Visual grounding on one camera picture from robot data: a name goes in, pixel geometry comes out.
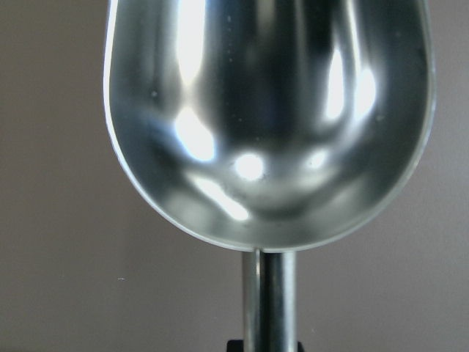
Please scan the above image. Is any silver metal ice scoop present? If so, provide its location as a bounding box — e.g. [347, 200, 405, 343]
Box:
[103, 1, 435, 351]

